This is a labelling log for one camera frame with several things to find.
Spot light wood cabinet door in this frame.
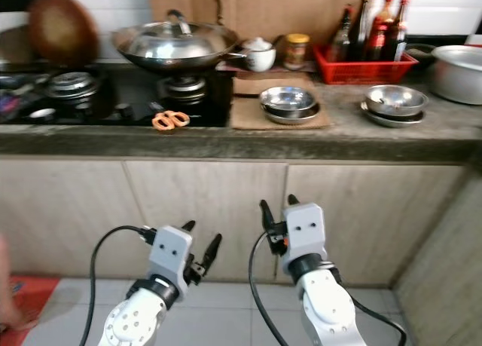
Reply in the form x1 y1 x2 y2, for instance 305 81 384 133
0 161 155 279
392 169 482 346
271 165 469 286
124 163 288 283

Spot steel rimmed plate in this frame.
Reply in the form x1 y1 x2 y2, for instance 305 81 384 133
264 105 322 126
360 101 426 128

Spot steel bowl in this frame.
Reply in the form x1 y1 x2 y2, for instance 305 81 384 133
259 86 319 115
365 84 429 118

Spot steel stove burner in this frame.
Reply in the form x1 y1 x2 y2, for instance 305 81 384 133
162 72 208 104
45 71 99 102

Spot black gas stove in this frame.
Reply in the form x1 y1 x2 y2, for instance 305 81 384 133
0 63 234 128

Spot white ceramic lidded pot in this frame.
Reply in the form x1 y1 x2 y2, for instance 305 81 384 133
239 37 277 73

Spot glass jar yellow lid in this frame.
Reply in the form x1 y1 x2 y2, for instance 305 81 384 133
282 33 312 71

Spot red plastic basket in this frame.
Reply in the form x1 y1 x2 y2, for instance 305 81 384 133
313 44 419 86

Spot red floor mat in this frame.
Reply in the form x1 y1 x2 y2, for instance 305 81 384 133
2 276 61 346

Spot steel wok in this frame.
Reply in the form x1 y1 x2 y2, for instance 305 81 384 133
111 26 253 73

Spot short dark sauce bottle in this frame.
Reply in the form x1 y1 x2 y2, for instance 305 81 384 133
331 5 355 62

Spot person bare leg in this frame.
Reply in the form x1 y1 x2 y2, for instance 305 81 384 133
0 237 17 333

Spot steel wok lid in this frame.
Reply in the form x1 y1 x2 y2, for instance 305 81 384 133
120 9 230 57

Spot tall dark bottle red cap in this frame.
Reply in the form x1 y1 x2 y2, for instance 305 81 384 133
384 0 413 62
350 0 376 62

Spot amber sauce bottle red cap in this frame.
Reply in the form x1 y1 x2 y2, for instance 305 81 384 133
369 0 396 62

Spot brown cardboard sheet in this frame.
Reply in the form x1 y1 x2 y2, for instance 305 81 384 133
145 0 221 24
217 0 370 45

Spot black frying pan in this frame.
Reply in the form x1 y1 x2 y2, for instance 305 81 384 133
405 43 439 64

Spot blue purple packet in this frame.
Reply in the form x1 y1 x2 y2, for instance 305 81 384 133
0 90 32 122

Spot large aluminium pot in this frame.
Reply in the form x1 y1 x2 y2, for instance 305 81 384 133
429 44 482 106

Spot round wooden chopping board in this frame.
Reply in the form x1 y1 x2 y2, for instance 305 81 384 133
27 0 100 68

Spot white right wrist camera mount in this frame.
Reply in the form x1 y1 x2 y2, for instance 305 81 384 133
281 203 326 265

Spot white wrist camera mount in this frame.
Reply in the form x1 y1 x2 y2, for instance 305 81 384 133
281 203 326 265
147 225 194 286

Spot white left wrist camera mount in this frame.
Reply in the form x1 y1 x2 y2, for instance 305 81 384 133
147 225 194 286

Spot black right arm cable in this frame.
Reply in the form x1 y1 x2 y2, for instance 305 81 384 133
249 233 409 346

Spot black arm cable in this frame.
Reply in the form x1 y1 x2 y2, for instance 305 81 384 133
83 225 157 346
249 233 409 346

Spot orange handled scissors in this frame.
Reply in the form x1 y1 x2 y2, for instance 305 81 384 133
151 110 191 132

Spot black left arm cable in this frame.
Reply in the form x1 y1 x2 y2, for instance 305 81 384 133
83 225 157 346

